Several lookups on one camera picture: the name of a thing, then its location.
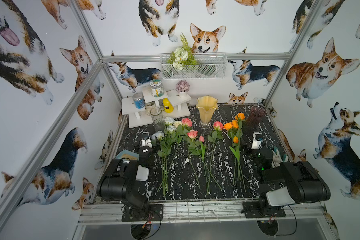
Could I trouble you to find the green white gardening glove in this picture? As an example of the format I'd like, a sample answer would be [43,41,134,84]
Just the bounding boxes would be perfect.
[272,146,289,168]

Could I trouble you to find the blue tin can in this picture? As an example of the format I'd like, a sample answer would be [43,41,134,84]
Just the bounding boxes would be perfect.
[132,93,146,109]

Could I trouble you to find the white tiered display shelf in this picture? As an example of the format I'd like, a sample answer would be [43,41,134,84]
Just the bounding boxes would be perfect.
[122,87,192,128]

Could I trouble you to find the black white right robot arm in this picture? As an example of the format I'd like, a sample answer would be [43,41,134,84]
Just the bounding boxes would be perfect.
[242,149,331,219]

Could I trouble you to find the green white artificial bouquet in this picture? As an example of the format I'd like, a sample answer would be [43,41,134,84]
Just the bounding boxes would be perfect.
[167,34,199,71]

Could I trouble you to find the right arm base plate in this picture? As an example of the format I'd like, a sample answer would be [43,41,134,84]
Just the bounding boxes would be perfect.
[241,202,286,219]

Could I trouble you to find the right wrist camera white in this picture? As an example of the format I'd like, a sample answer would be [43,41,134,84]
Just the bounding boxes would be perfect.
[251,132,263,150]

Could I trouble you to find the yellow fluted glass vase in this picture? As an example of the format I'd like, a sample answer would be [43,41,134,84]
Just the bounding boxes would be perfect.
[196,95,219,129]

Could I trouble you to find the orange rose middle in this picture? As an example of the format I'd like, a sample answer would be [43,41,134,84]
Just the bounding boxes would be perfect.
[231,120,243,181]

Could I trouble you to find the small clear glass jar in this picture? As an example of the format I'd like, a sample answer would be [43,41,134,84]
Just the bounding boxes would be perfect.
[145,102,156,116]

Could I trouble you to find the pink rose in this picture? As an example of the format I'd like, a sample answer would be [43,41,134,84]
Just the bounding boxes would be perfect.
[187,128,224,194]
[206,121,223,196]
[179,117,202,190]

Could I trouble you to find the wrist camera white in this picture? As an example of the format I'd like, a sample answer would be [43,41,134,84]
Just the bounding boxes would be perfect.
[251,132,263,150]
[141,132,153,148]

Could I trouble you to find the dark purple ribbed vase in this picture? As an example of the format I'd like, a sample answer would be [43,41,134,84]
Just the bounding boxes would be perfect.
[244,105,266,133]

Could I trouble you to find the orange rose left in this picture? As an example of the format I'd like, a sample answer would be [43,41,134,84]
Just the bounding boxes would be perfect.
[222,121,238,184]

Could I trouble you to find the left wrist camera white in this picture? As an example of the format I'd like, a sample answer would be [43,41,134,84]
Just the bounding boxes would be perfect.
[141,132,153,148]

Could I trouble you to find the orange rose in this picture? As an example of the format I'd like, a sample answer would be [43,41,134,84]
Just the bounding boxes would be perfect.
[231,120,243,181]
[233,113,245,140]
[222,121,238,184]

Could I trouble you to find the small pink tulip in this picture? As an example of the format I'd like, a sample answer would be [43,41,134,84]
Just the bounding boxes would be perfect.
[198,136,213,196]

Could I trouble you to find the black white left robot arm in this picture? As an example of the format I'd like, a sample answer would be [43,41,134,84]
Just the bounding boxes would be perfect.
[96,146,153,222]

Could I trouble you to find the clear glass cylinder vase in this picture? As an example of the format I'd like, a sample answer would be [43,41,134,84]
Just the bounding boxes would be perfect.
[150,107,165,132]

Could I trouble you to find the orange rose top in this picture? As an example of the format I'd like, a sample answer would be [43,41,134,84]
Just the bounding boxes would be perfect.
[233,113,245,140]

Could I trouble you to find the pink succulent in white pot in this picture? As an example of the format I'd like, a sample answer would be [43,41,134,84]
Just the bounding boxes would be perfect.
[175,80,190,97]

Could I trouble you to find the white green lidded jar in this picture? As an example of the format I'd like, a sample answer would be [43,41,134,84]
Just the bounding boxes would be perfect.
[149,79,165,98]

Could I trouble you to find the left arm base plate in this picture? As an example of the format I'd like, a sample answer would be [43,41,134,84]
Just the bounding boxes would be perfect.
[122,204,164,222]

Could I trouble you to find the white wire mesh basket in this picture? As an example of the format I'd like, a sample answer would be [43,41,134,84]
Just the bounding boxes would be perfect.
[160,53,228,80]

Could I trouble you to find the teal dustpan with brush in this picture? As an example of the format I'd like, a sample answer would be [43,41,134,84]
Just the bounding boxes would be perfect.
[115,150,139,161]

